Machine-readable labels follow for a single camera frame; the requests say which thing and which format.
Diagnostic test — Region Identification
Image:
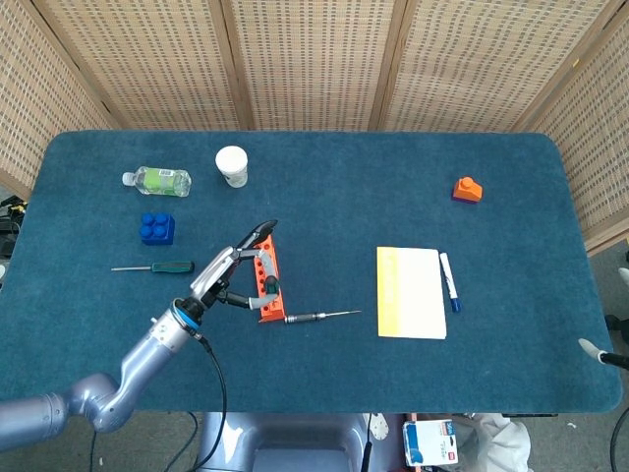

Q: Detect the left five-finger robot hand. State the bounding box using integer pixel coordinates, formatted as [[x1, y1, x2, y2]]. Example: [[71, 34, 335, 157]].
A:
[[189, 218, 284, 312]]

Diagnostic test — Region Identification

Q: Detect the right five-finger robot hand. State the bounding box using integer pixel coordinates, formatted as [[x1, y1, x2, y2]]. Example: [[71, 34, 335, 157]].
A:
[[578, 337, 629, 369]]

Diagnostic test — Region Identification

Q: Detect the long-handled green black screwdriver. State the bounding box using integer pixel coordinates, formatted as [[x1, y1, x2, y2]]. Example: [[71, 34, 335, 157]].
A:
[[110, 261, 196, 274]]

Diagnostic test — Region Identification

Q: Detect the orange screwdriver rack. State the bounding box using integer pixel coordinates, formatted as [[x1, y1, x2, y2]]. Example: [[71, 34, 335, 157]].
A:
[[251, 234, 286, 325]]

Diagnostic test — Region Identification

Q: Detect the blue studded building block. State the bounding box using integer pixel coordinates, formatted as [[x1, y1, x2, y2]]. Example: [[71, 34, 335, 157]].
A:
[[139, 211, 176, 246]]

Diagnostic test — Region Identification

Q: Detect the silver black precision screwdriver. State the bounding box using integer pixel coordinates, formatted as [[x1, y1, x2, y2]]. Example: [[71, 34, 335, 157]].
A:
[[283, 309, 363, 325]]

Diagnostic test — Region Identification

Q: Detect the clear green-label water bottle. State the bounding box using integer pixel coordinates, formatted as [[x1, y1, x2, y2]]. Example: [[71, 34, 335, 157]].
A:
[[121, 165, 193, 198]]

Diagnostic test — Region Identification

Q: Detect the white floral paper cup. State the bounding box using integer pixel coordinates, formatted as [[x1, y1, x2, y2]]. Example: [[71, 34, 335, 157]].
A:
[[214, 146, 249, 188]]

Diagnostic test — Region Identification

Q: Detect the white crumpled cloth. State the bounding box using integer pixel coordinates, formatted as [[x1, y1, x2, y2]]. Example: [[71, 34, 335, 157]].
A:
[[454, 412, 535, 472]]

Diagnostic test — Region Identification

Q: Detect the blue felt table cover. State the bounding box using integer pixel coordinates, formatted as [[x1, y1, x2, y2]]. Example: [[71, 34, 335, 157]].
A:
[[0, 130, 624, 414]]

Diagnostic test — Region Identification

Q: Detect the white marker with blue cap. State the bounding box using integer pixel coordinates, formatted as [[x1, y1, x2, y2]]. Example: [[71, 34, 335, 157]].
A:
[[438, 252, 464, 314]]

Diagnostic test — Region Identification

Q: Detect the silver robot torso base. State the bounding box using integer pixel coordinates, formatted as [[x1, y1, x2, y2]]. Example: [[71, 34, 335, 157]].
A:
[[196, 411, 379, 472]]

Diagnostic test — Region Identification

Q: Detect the yellow and white notebook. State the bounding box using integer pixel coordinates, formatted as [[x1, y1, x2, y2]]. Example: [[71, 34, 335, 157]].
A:
[[375, 246, 448, 340]]

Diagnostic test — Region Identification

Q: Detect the blue and white cardboard box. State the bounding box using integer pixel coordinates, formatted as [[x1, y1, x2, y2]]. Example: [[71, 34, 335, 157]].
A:
[[401, 419, 459, 467]]

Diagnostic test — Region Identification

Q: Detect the orange and purple block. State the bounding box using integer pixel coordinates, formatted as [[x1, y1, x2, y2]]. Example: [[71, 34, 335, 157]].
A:
[[451, 176, 484, 205]]

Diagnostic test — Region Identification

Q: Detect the woven wooden folding screen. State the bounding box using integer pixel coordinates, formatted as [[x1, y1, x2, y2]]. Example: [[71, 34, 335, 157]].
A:
[[0, 0, 629, 257]]

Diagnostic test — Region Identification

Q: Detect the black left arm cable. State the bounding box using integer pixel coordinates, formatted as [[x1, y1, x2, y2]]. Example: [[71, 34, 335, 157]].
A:
[[189, 331, 230, 472]]

